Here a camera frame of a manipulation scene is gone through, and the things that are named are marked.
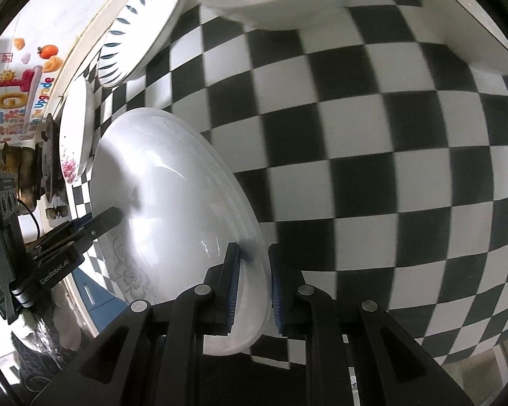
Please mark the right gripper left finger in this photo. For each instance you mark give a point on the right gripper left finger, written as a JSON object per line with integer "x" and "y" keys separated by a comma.
{"x": 223, "y": 280}

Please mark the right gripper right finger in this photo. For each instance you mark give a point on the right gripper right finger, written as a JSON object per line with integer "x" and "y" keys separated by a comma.
{"x": 294, "y": 302}

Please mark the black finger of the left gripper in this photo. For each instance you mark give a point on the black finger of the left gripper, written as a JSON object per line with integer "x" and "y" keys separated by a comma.
{"x": 86, "y": 229}

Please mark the white plate pink flower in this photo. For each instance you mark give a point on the white plate pink flower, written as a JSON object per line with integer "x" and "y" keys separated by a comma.
{"x": 76, "y": 130}

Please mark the white plate grey flower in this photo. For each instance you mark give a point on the white plate grey flower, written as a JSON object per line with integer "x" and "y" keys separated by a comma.
{"x": 181, "y": 208}

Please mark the plate with blue leaf rim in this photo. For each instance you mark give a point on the plate with blue leaf rim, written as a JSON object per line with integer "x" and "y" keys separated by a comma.
{"x": 136, "y": 35}

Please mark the left gloved hand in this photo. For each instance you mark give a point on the left gloved hand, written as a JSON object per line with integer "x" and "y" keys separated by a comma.
{"x": 54, "y": 328}

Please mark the black gas stove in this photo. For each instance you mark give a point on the black gas stove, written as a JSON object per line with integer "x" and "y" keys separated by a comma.
{"x": 52, "y": 184}

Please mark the brass kettle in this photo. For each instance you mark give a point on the brass kettle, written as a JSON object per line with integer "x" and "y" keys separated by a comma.
{"x": 26, "y": 164}

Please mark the black white checkered mat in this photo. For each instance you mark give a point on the black white checkered mat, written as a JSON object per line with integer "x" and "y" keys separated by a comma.
{"x": 373, "y": 155}

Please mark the colourful wall sticker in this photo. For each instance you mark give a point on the colourful wall sticker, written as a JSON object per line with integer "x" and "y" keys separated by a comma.
{"x": 28, "y": 72}

